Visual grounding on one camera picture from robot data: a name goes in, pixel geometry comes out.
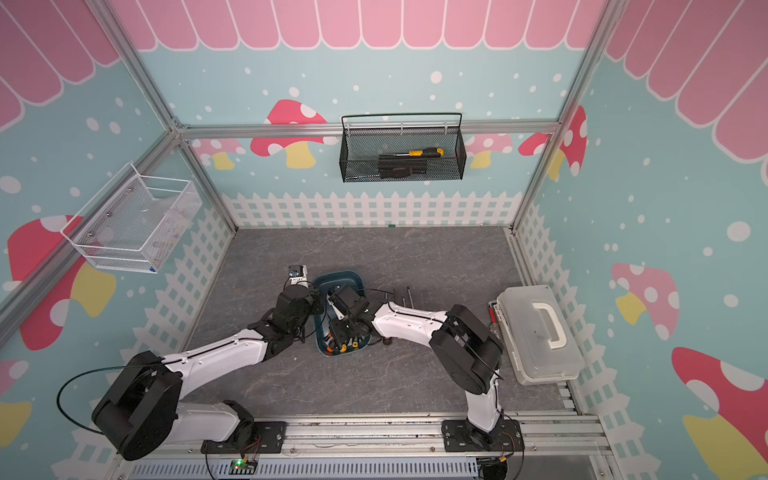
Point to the black object in basket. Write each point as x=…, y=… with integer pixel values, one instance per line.
x=401, y=167

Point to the yellow black screwdriver in basket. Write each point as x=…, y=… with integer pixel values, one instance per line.
x=434, y=152

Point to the black wire mesh basket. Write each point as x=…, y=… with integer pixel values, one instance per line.
x=402, y=147

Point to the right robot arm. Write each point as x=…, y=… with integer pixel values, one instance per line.
x=466, y=348

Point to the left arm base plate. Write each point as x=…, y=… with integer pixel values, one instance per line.
x=250, y=438

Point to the red tool beside case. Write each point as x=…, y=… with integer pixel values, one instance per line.
x=494, y=325

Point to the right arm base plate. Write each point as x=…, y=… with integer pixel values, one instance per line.
x=462, y=436

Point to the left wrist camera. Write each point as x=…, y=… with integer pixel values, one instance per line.
x=297, y=275

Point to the translucent plastic lidded case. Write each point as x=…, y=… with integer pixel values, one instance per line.
x=540, y=345

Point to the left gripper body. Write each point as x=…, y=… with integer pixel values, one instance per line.
x=315, y=306

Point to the green circuit board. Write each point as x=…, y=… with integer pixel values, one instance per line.
x=243, y=467

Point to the teal plastic storage box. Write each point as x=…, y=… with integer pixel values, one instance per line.
x=320, y=323

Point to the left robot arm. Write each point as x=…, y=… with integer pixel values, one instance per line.
x=145, y=407

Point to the aluminium front rail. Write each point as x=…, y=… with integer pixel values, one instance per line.
x=535, y=433

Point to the white wire mesh basket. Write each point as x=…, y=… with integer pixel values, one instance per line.
x=134, y=222

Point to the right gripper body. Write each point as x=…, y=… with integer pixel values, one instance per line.
x=342, y=330

